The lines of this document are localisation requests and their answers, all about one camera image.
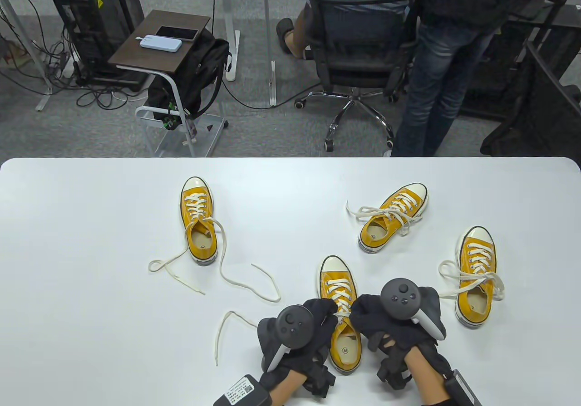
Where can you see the black backpack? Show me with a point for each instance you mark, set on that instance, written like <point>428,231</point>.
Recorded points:
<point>199,75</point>

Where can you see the black computer tower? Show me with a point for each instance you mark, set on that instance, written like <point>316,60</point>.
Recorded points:
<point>100,20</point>
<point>499,84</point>

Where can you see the black desk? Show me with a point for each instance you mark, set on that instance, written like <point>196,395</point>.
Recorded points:
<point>567,13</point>

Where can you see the black mesh chair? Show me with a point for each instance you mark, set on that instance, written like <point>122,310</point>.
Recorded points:
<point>544,106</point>

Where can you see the yellow sneaker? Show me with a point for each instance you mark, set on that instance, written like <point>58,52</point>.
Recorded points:
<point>339,290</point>
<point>197,206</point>

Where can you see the black office chair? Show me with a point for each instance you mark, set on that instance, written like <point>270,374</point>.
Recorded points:
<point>358,34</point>

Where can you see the white power strip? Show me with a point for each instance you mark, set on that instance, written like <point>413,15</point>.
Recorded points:
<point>68,71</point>

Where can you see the green backpack charm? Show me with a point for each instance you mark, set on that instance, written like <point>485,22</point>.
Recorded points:
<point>170,122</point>

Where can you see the white desk leg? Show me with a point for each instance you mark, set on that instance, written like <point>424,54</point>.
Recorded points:
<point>44,102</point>
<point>273,84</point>
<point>232,61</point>

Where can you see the person's right forearm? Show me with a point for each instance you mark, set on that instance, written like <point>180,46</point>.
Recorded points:
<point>426,383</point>

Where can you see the grey hand controller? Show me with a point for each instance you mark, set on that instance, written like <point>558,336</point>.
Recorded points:
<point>399,298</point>
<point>294,326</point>

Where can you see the person's left forearm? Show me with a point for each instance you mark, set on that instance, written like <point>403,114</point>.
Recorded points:
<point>286,392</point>

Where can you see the brown side table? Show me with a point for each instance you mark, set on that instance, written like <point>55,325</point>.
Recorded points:
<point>150,54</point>

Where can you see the light blue power bank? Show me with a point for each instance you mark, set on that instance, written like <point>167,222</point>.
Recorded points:
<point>161,43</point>

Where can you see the person's left hand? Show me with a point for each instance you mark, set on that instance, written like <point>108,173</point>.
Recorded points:
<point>322,320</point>

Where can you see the person's right hand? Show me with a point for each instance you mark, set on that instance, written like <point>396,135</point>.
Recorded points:
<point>367,315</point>

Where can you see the black smartphone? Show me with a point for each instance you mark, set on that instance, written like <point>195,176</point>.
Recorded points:
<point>177,32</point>

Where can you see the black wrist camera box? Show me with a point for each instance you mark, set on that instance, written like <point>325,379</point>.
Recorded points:
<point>243,392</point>
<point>463,390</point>

